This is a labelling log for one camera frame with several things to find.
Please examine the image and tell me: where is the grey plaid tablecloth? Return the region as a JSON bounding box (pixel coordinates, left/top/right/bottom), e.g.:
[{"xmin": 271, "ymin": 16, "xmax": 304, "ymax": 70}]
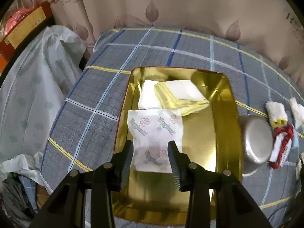
[{"xmin": 41, "ymin": 27, "xmax": 303, "ymax": 227}]

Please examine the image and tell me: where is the white folded towel in tray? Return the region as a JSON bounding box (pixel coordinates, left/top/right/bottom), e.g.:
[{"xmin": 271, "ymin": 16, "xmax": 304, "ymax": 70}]
[{"xmin": 138, "ymin": 80, "xmax": 162, "ymax": 110}]

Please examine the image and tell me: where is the white folded cloth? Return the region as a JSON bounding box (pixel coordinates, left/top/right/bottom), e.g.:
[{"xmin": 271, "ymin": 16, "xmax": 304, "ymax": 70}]
[{"xmin": 289, "ymin": 97, "xmax": 303, "ymax": 129}]

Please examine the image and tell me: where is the small white cloth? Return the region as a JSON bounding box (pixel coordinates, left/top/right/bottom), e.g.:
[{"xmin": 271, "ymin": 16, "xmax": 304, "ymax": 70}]
[{"xmin": 296, "ymin": 152, "xmax": 304, "ymax": 181}]

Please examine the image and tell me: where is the yellow striped folded cloth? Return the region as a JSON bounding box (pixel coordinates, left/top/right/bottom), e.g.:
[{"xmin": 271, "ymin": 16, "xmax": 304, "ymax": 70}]
[{"xmin": 155, "ymin": 80, "xmax": 209, "ymax": 116}]

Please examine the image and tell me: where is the brown cloth pile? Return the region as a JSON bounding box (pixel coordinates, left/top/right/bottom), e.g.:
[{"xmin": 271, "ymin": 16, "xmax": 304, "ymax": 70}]
[{"xmin": 36, "ymin": 184, "xmax": 49, "ymax": 209}]

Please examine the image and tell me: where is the light blue towel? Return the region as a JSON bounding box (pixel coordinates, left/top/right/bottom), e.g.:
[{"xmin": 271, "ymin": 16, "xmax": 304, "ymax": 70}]
[{"xmin": 291, "ymin": 128, "xmax": 299, "ymax": 149}]

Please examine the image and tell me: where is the steel bowl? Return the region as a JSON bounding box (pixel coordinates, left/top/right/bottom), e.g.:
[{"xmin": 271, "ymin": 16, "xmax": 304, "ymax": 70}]
[{"xmin": 239, "ymin": 115, "xmax": 273, "ymax": 177}]

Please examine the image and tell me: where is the beige leaf print curtain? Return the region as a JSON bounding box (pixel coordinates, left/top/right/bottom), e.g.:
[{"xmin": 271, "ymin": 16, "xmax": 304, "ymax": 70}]
[{"xmin": 49, "ymin": 0, "xmax": 303, "ymax": 86}]

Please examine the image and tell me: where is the red white ruffled cloth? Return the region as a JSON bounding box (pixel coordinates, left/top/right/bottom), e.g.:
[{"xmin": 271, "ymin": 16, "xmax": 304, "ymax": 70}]
[{"xmin": 268, "ymin": 123, "xmax": 294, "ymax": 169}]

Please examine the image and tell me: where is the red yellow cardboard box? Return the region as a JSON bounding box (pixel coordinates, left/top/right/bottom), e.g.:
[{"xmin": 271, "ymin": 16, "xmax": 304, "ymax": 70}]
[{"xmin": 1, "ymin": 1, "xmax": 53, "ymax": 62}]

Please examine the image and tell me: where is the red plastic bag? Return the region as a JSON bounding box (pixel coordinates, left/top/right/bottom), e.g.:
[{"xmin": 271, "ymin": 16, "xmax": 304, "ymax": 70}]
[{"xmin": 4, "ymin": 8, "xmax": 33, "ymax": 35}]

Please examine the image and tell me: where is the floral printed tissue pack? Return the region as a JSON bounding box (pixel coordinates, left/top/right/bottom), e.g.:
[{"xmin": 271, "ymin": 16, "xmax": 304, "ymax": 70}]
[{"xmin": 127, "ymin": 109, "xmax": 183, "ymax": 173}]

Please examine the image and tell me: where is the white green patterned cover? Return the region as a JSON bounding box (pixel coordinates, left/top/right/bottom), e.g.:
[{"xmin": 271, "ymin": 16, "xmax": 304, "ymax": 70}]
[{"xmin": 1, "ymin": 25, "xmax": 86, "ymax": 184}]

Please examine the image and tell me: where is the white plush with yellow tip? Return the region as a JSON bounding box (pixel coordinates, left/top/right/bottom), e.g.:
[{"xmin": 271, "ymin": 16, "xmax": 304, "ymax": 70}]
[{"xmin": 265, "ymin": 101, "xmax": 288, "ymax": 128}]

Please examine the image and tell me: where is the gold rectangular tray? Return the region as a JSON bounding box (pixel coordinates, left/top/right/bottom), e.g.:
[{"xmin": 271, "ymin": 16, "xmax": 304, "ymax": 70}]
[{"xmin": 112, "ymin": 67, "xmax": 243, "ymax": 225}]

